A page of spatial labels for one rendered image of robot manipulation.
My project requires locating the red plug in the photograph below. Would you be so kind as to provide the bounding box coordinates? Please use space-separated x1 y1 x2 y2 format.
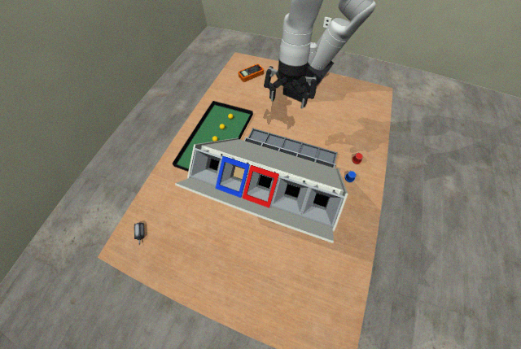
352 153 363 164

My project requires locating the red square frame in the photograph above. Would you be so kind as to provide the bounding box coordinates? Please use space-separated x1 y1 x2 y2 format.
243 165 279 207

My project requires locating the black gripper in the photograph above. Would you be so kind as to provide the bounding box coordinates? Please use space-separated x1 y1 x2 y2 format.
264 60 317 109

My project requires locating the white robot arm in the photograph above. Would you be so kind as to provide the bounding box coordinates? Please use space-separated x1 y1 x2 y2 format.
279 0 376 70

